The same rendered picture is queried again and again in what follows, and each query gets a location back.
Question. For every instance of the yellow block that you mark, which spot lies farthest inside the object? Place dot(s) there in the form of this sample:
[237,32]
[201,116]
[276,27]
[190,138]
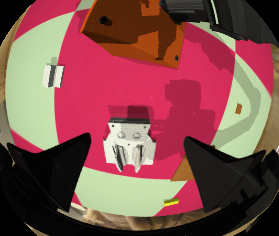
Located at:
[170,202]

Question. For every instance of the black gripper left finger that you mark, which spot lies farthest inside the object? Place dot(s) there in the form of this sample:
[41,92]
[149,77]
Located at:
[55,170]

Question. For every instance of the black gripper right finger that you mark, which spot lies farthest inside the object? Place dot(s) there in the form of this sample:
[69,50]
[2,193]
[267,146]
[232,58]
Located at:
[216,173]

